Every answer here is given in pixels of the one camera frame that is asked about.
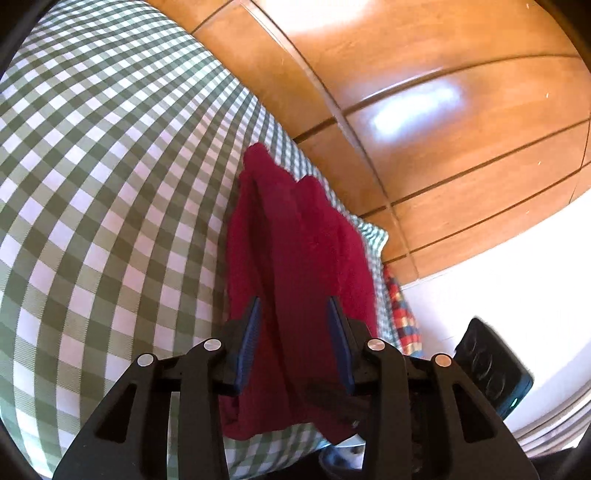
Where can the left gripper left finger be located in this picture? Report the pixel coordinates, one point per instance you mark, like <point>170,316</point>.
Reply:
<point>126,436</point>

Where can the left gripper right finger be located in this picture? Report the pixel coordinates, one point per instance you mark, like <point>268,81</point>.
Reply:
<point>426,419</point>

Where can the dark red knit garment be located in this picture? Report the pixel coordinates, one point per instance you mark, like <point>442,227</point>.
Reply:
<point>288,246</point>

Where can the multicolour checked pillow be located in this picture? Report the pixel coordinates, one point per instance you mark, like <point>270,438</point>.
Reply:
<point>405,325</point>

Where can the black device with round holes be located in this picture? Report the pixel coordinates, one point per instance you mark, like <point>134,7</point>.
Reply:
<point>493,367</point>

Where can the wooden wardrobe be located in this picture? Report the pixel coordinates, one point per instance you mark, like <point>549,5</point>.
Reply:
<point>453,125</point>

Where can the green checked bed cover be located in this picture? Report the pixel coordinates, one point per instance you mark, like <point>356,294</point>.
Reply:
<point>121,137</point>

